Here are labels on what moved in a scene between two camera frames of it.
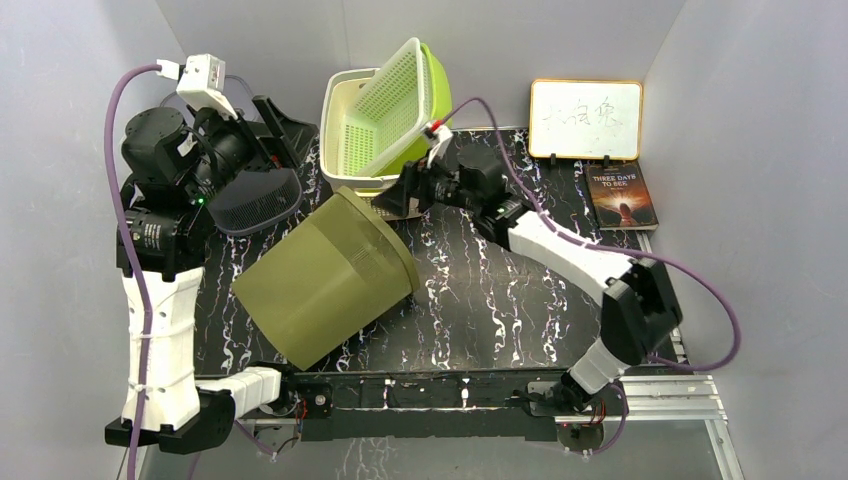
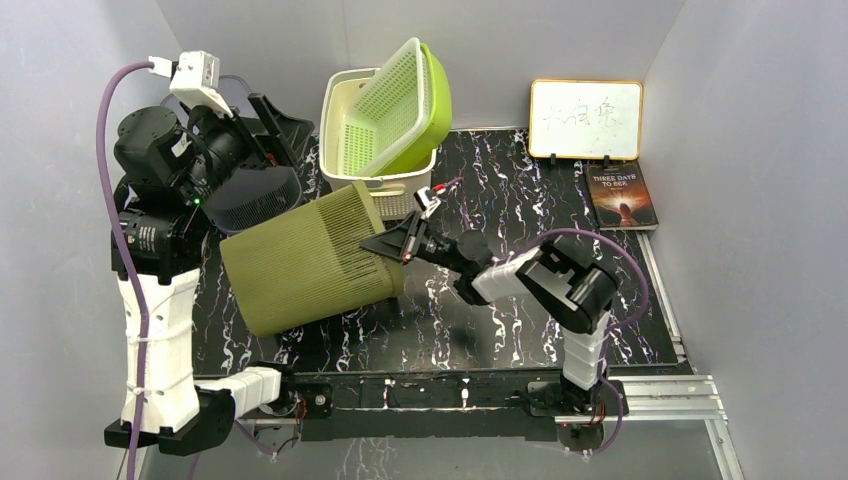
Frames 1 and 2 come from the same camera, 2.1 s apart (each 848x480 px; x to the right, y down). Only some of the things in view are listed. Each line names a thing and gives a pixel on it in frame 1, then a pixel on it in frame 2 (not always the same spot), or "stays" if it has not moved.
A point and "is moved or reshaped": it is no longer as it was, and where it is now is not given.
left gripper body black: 226,149 stays
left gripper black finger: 272,149 stays
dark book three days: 620,196 stays
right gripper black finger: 412,179 → 415,225
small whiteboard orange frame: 586,119 stays
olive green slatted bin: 330,279 is moved or reshaped
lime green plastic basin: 438,109 stays
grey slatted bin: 256,197 stays
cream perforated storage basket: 339,88 stays
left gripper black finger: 296,137 stays
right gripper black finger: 397,203 → 397,243
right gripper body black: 446,187 → 434,249
